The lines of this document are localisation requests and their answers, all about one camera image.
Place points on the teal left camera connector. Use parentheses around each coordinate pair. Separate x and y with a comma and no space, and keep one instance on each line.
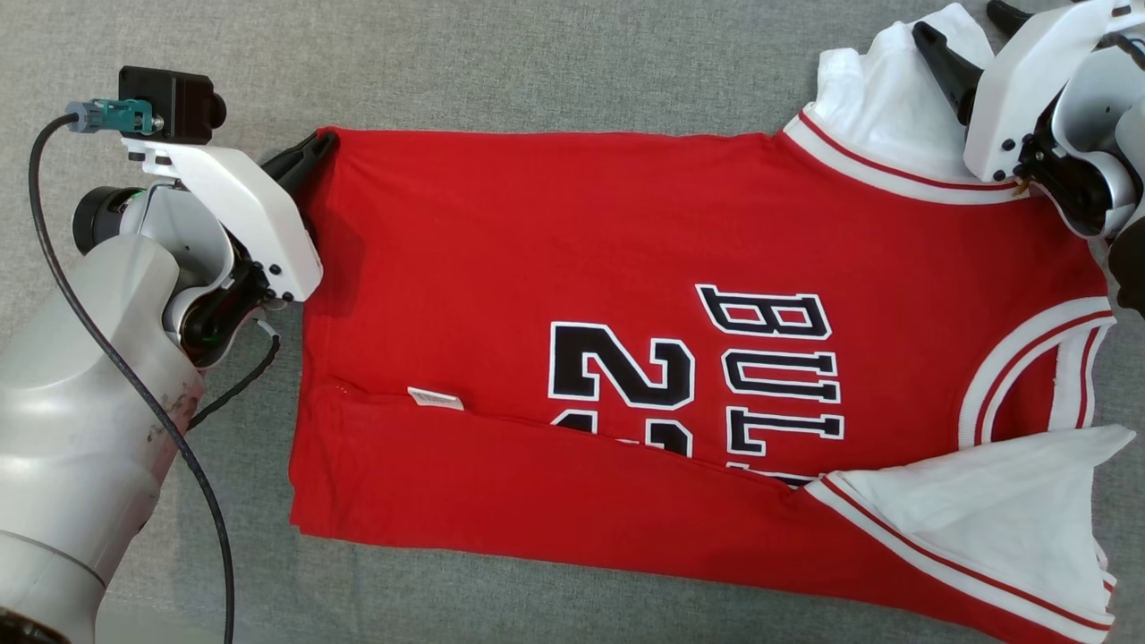
(116,116)

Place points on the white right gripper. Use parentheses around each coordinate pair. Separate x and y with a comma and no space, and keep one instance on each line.
(1020,80)

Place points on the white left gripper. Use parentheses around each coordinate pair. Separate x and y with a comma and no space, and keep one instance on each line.
(241,192)

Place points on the red white Bulls jersey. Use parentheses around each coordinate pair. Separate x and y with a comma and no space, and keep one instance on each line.
(537,250)

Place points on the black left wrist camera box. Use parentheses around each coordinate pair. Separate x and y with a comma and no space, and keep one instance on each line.
(165,94)

